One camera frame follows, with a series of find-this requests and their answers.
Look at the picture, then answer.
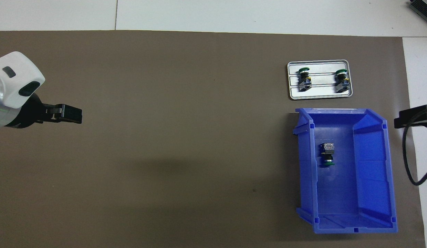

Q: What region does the grey metal tray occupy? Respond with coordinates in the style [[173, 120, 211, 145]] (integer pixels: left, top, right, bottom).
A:
[[287, 60, 353, 101]]

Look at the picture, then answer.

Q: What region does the grey ribbed metal device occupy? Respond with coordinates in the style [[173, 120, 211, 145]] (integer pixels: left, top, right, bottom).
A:
[[408, 0, 427, 23]]

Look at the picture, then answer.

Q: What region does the green push button switch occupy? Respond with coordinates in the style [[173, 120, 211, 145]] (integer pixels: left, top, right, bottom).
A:
[[320, 142, 336, 168], [298, 66, 312, 92], [334, 69, 350, 93]]

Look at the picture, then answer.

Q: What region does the blue plastic storage bin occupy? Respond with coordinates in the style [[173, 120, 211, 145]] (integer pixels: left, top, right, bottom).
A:
[[293, 108, 398, 235]]

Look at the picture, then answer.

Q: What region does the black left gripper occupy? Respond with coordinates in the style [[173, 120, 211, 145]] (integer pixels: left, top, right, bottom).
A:
[[5, 94, 83, 130]]

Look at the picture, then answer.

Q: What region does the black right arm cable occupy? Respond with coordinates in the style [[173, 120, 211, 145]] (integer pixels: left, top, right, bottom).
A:
[[402, 121, 427, 187]]

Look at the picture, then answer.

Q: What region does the brown table mat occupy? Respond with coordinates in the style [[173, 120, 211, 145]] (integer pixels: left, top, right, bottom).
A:
[[0, 30, 427, 248]]

